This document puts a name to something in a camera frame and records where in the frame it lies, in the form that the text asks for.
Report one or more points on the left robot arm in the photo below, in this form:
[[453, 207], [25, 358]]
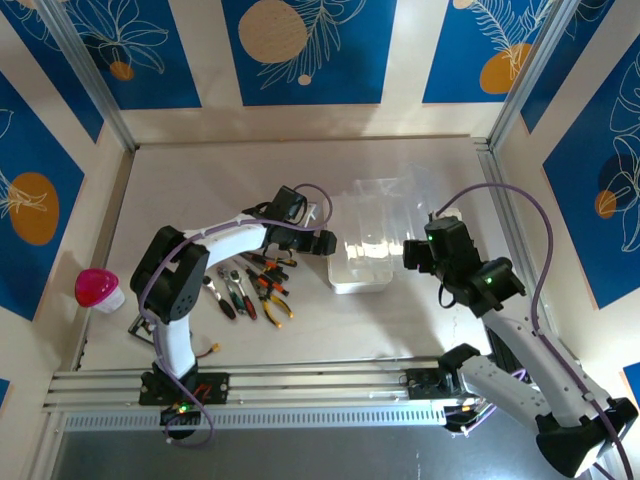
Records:
[[170, 280]]

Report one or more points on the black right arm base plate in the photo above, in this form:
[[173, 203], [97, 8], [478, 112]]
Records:
[[422, 385]]

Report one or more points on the aluminium frame post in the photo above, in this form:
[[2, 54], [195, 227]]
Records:
[[85, 60], [530, 70]]

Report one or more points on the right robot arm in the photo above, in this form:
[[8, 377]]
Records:
[[565, 445]]

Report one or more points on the clear plastic tool box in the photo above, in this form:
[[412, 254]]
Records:
[[360, 280]]

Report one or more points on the yellow-capped black precision screwdriver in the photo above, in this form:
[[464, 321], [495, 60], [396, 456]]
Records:
[[282, 261]]

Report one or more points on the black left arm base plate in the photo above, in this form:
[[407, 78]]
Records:
[[215, 387]]

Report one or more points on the aluminium frame rails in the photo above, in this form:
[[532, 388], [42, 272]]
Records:
[[325, 385]]

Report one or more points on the aluminium side rail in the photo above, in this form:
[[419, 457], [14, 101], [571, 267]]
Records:
[[492, 172]]

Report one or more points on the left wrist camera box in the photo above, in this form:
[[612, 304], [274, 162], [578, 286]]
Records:
[[312, 210]]

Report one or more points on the pink-lidded plastic cup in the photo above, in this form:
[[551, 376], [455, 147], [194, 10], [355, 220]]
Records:
[[97, 290]]

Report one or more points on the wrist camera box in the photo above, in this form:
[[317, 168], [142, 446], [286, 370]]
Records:
[[448, 214], [312, 210]]

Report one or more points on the black aluminium extrusion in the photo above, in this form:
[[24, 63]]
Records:
[[502, 355]]

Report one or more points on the black display module board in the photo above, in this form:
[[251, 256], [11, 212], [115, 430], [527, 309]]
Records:
[[142, 327]]

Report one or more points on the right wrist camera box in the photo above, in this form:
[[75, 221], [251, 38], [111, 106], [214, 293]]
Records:
[[448, 214]]

